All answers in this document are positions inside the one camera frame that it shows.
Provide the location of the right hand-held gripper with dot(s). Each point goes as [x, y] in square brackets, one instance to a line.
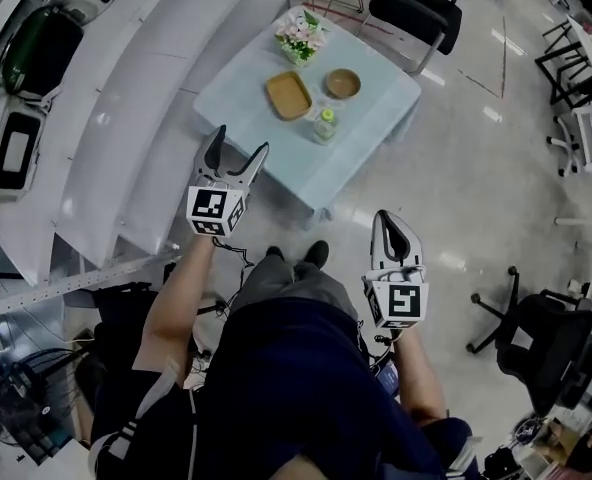
[401, 300]

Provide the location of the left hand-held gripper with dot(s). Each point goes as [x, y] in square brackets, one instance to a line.
[208, 205]

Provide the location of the rectangular wooden tray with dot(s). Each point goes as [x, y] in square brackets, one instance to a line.
[288, 95]

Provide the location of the person's right forearm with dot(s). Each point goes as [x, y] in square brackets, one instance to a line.
[421, 373]

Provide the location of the person's left forearm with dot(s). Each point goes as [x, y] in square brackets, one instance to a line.
[176, 298]

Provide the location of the pale blue cloth table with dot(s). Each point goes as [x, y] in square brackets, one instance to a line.
[296, 168]

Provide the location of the black shoe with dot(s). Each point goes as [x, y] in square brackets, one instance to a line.
[275, 253]
[317, 253]

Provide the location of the clear bottle green cap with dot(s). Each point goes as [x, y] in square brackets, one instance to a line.
[325, 129]

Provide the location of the white metal shelving rack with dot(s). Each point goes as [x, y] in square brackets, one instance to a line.
[141, 118]

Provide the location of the white flower shaped coaster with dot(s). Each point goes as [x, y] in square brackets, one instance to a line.
[326, 104]

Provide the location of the person's grey trousers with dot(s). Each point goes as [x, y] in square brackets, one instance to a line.
[286, 283]

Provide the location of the round wooden bowl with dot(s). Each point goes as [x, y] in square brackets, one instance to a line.
[343, 84]

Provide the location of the pink flower pot arrangement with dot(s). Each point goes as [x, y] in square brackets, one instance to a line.
[301, 38]

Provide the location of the person's navy shirt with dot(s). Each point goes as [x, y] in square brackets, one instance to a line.
[286, 383]

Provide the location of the dark green case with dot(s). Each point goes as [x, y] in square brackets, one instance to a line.
[43, 53]

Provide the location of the black metal frame visitor chair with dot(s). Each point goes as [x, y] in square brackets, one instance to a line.
[416, 15]

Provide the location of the black frame white top table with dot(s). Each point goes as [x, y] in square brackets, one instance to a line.
[588, 50]

